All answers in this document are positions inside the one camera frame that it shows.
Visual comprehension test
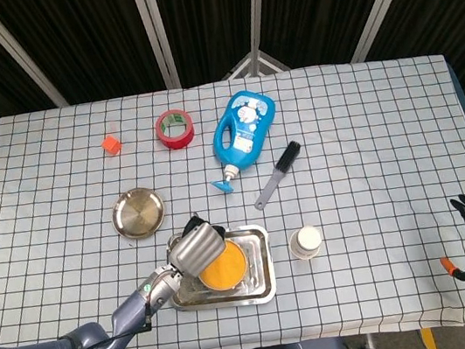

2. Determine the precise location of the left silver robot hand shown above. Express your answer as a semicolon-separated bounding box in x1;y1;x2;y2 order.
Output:
162;211;233;283

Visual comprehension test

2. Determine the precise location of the white bowl of orange powder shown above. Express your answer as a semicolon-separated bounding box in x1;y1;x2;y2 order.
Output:
193;236;252;296

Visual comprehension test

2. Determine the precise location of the round steel plate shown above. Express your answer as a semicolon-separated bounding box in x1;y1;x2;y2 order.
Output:
107;183;170;243

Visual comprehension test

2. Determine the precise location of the rectangular steel tray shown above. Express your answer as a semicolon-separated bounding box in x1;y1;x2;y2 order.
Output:
157;219;280;320

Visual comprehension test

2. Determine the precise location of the grey brush with black bristles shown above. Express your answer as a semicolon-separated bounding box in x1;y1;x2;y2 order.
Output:
244;139;311;213

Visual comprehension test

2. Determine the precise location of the white paper cup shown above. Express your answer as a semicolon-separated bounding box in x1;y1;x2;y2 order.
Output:
285;223;326;263

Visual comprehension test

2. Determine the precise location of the red tape roll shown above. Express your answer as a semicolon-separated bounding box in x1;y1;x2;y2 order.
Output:
152;106;199;153

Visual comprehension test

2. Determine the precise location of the blue detergent pump bottle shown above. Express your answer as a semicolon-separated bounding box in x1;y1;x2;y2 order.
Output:
197;85;289;198

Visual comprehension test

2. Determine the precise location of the orange cube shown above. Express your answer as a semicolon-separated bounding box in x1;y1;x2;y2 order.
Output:
99;132;125;157

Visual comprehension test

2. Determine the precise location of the light blue checked tablecloth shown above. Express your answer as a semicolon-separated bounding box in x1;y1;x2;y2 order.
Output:
0;40;465;349

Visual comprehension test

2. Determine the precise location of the black folding screen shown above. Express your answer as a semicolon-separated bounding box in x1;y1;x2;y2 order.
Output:
0;0;465;217

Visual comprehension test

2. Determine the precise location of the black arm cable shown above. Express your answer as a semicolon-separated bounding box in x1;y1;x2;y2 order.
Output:
74;284;161;349

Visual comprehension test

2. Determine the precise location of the white metal stand frame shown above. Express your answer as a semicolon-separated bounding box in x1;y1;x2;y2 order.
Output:
220;45;290;82

